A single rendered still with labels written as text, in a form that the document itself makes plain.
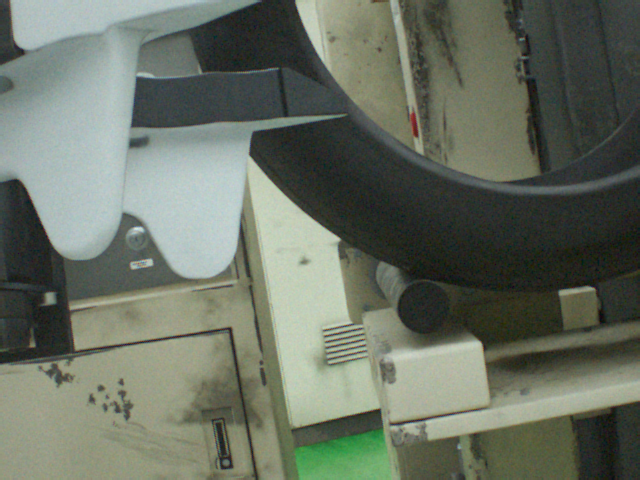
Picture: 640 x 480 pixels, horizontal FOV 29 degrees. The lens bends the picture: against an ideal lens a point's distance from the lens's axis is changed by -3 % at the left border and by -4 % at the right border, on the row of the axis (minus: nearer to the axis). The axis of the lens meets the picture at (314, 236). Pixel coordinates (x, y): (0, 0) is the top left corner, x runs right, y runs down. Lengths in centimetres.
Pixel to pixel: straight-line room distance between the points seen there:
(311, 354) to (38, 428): 319
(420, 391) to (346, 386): 383
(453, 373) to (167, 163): 73
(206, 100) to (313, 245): 447
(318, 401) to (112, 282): 319
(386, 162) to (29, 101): 77
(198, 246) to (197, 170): 2
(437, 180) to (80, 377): 80
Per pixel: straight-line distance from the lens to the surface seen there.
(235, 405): 170
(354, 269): 142
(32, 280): 35
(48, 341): 37
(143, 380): 170
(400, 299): 108
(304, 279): 484
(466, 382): 110
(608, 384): 113
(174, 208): 38
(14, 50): 27
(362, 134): 104
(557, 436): 150
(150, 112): 37
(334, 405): 492
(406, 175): 104
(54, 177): 27
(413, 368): 109
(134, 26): 26
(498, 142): 146
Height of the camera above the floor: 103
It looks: 3 degrees down
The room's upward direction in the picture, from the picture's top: 9 degrees counter-clockwise
